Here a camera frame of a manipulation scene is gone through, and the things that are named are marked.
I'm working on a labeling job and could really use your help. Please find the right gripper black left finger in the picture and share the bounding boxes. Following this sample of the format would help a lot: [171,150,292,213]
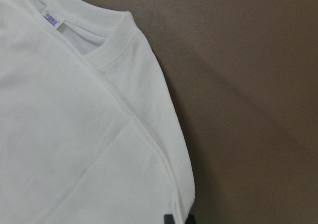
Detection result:
[162,206,175,224]

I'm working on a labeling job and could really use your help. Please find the white printed t-shirt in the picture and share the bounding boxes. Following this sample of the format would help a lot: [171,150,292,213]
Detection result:
[0,0,195,224]

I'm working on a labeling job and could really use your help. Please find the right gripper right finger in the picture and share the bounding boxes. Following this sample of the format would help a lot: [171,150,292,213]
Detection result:
[185,206,197,224]

